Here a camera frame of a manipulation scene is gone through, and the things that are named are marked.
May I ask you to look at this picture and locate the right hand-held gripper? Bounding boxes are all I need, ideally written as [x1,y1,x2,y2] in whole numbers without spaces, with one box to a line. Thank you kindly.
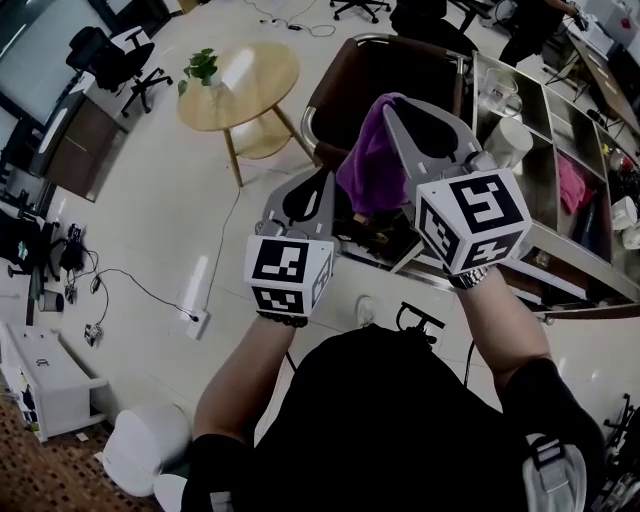
[383,97,533,277]

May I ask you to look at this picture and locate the glass partition doors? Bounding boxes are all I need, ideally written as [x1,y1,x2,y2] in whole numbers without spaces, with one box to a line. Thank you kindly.
[0,0,167,167]

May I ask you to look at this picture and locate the person's black shirt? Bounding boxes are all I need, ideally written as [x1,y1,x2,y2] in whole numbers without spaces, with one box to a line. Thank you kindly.
[180,322,609,512]

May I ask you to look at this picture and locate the black floor cable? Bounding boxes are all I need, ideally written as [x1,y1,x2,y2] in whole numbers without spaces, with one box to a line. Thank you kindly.
[89,266,199,322]

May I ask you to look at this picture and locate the pink cloth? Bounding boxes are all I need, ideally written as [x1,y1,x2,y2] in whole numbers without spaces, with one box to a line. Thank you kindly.
[556,153,588,216]

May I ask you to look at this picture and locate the white cabinet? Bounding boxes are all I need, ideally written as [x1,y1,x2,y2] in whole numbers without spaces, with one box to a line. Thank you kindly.
[0,322,110,445]

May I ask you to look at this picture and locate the person's left forearm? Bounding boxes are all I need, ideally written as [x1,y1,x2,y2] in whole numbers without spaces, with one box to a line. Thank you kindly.
[192,314,307,447]

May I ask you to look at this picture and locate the dark low cabinet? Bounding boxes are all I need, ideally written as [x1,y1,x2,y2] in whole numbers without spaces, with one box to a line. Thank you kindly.
[29,84,132,202]

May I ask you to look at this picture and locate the round wooden table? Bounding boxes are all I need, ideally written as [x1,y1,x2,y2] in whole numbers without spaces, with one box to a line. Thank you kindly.
[176,41,302,189]

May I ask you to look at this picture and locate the white shell chair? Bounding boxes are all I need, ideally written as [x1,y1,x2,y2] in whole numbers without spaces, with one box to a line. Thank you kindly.
[102,403,194,512]

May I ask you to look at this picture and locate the brown laundry bag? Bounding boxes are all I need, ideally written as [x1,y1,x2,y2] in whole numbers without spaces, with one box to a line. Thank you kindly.
[301,33,474,202]

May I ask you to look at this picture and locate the stainless steel cart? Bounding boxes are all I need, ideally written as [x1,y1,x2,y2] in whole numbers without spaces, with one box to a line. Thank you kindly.
[301,33,640,327]

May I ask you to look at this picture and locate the black T-shaped bracket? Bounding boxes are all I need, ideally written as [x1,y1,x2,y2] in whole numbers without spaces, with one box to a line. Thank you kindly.
[397,300,447,347]

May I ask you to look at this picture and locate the small white cup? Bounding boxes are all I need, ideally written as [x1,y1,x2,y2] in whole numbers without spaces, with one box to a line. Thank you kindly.
[609,196,639,232]

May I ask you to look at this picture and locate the purple cloth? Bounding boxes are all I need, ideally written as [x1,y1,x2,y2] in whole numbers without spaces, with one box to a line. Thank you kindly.
[335,92,416,219]

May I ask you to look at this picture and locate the small grey bin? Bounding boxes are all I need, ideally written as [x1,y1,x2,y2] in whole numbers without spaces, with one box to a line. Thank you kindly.
[37,291,67,314]

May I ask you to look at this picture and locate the white mug red star print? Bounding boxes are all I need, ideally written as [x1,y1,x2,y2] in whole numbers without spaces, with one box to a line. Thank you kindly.
[482,117,534,169]

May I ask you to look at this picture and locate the person's white shoe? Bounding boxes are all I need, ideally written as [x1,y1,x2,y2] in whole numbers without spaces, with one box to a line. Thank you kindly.
[355,294,378,329]

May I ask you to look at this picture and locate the black bead bracelet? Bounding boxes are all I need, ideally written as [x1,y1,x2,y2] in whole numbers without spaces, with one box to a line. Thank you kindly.
[256,310,310,330]

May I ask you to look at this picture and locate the black office chair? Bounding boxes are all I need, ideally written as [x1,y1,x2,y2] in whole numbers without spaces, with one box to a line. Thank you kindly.
[389,0,479,57]
[66,24,174,120]

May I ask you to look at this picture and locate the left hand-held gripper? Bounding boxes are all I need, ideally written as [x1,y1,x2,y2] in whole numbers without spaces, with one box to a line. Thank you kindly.
[243,168,343,319]

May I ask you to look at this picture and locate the green potted plant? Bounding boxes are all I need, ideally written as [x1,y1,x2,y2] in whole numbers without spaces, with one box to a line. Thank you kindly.
[177,47,222,97]

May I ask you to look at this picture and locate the person's right forearm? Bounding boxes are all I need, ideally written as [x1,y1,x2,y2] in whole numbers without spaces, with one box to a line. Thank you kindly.
[453,279,554,387]

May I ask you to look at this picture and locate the pile of black equipment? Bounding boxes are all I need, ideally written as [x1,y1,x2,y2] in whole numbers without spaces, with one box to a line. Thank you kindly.
[49,222,87,275]

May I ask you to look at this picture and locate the blue box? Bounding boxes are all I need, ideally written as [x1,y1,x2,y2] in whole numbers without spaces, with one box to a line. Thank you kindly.
[574,199,599,244]

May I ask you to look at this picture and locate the silver wristwatch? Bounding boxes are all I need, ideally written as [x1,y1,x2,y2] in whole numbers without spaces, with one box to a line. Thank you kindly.
[446,265,491,292]

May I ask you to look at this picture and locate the white power strip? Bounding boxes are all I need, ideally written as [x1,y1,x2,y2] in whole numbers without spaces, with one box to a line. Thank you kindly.
[184,309,212,342]

